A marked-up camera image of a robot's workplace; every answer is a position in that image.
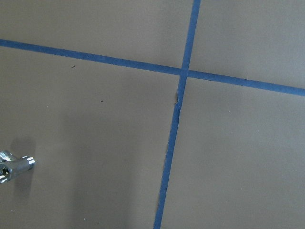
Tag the chrome metal pipe fitting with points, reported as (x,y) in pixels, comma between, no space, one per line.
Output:
(11,166)

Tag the brown paper table cover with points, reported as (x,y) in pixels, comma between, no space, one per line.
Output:
(153,114)

